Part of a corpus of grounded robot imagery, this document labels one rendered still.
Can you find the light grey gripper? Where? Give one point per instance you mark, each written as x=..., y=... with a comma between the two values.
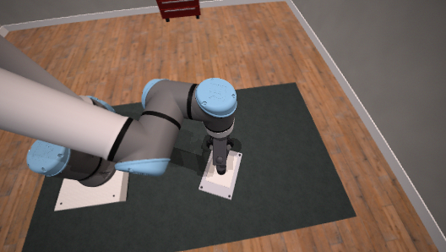
x=230, y=143

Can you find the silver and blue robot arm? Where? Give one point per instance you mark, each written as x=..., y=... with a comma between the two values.
x=78, y=139

